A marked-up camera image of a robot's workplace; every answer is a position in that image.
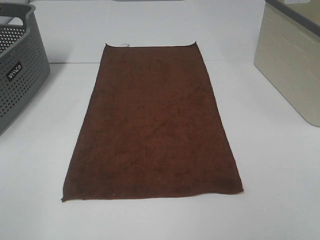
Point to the brown towel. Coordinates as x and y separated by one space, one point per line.
152 129

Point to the beige storage box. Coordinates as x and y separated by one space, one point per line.
288 53

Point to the grey perforated plastic basket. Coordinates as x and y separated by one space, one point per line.
24 65

